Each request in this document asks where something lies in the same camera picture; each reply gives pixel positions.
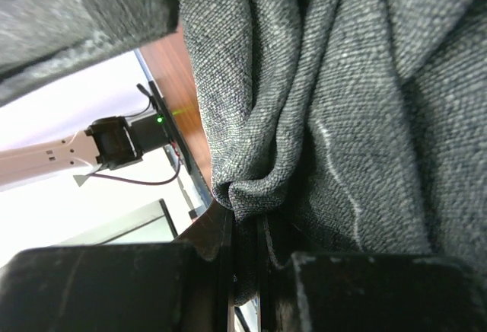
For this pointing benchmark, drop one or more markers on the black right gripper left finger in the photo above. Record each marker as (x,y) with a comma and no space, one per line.
(184,285)

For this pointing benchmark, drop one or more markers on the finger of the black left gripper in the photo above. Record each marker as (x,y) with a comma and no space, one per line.
(44,40)

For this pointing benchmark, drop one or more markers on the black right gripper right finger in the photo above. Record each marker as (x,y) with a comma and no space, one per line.
(302,288)

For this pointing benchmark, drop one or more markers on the grey cloth napkin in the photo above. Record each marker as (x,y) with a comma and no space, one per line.
(360,122)

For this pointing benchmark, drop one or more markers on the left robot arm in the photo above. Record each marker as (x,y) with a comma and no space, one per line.
(79,153)

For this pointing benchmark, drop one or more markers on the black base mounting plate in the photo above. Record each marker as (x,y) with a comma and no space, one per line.
(157,128)

